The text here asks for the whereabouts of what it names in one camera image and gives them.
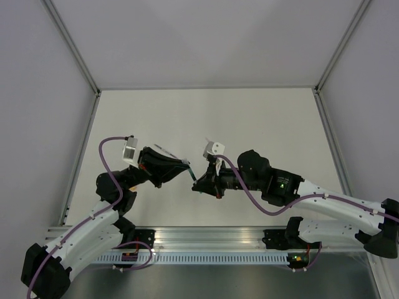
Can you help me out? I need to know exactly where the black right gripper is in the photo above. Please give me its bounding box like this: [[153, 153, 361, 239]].
[[193, 157, 262, 197]]

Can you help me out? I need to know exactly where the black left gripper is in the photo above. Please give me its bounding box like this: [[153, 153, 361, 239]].
[[124, 146, 191, 189]]

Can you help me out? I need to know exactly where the green fineliner pen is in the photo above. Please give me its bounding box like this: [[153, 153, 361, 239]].
[[188, 164, 197, 186]]

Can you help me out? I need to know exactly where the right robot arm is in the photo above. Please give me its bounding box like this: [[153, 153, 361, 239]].
[[192, 149, 398, 259]]

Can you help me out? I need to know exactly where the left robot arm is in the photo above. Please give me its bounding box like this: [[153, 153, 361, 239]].
[[21, 147, 190, 298]]

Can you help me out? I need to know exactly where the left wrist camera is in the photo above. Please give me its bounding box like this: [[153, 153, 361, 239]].
[[122, 136, 138, 168]]

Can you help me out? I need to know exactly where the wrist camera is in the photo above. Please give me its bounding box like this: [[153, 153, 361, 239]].
[[203, 141, 225, 159], [122, 136, 138, 168]]

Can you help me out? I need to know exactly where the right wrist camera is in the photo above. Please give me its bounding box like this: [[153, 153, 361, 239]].
[[203, 141, 225, 159]]

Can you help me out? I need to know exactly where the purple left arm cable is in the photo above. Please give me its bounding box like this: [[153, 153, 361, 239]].
[[26, 135, 133, 299]]

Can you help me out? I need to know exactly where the aluminium mounting rail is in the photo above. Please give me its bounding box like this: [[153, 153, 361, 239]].
[[43, 226, 368, 252]]

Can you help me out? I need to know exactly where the white slotted cable duct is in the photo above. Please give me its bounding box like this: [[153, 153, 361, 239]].
[[93, 251, 289, 265]]

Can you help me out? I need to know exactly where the left aluminium frame post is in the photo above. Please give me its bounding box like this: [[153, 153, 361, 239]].
[[40, 0, 101, 96]]

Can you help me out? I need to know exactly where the aluminium frame post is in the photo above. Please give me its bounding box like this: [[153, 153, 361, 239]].
[[40, 0, 101, 96], [314, 0, 373, 94]]

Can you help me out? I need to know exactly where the right aluminium frame post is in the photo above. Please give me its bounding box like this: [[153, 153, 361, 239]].
[[314, 0, 373, 94]]

